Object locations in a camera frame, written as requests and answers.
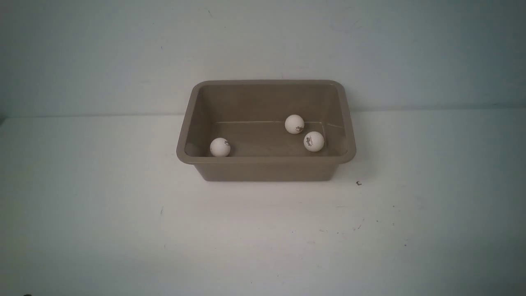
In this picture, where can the tan plastic bin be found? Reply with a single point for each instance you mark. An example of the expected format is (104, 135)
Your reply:
(250, 114)

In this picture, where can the white ball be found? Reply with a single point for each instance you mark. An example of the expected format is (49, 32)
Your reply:
(294, 124)
(220, 147)
(314, 141)

